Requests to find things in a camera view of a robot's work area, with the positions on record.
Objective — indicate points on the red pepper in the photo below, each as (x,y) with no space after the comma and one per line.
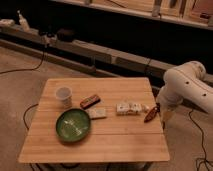
(151,114)

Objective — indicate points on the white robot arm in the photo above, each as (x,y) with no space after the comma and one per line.
(184,82)

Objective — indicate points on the white ceramic cup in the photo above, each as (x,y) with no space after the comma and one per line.
(64,96)

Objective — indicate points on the brown rectangular block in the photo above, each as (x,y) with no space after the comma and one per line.
(90,101)

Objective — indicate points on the pale sponge block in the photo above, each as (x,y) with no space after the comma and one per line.
(97,113)

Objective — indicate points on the wooden table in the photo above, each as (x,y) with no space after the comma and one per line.
(113,139)

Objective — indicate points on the green round plate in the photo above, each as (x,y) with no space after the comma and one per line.
(73,125)

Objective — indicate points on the black device on ledge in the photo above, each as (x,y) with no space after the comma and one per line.
(66,35)

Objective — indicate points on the white spray bottle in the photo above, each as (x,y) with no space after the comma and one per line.
(23,22)

